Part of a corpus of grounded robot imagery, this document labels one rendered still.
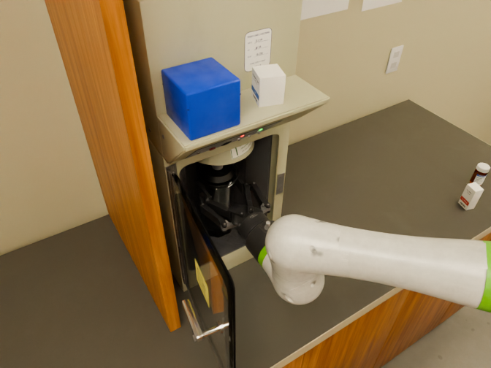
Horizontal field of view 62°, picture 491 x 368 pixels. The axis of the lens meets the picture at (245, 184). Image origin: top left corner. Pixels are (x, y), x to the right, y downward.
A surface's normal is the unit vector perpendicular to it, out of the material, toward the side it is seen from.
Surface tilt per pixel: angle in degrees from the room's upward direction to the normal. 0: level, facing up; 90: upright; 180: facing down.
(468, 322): 0
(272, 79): 90
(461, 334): 0
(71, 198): 90
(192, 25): 90
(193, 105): 90
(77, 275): 0
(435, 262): 36
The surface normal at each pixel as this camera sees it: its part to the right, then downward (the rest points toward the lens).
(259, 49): 0.53, 0.57
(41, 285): 0.01, -0.75
